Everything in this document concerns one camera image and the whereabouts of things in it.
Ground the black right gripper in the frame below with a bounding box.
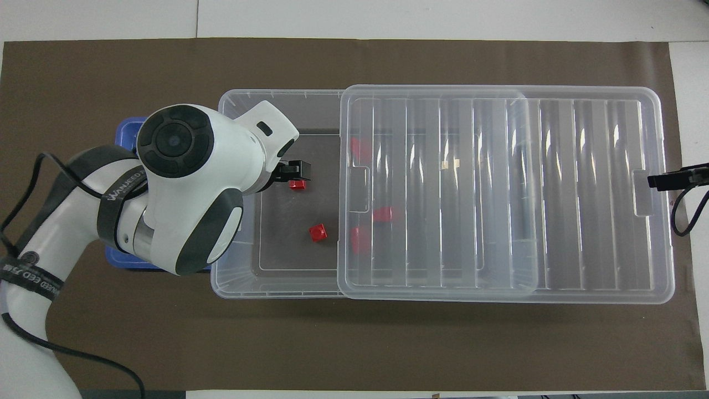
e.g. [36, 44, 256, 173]
[647, 163, 709, 192]

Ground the clear ribbed plastic lid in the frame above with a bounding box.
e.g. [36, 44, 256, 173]
[337, 84, 676, 304]

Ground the brown paper mat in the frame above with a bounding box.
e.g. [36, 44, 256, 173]
[0, 38, 707, 391]

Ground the blue plastic tray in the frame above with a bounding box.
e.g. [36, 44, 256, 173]
[105, 115, 214, 272]

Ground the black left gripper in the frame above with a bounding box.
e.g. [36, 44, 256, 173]
[270, 160, 312, 188]

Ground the clear plastic storage box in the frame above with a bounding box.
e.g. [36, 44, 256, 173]
[210, 89, 541, 300]

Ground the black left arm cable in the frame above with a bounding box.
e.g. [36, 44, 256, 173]
[0, 152, 146, 399]

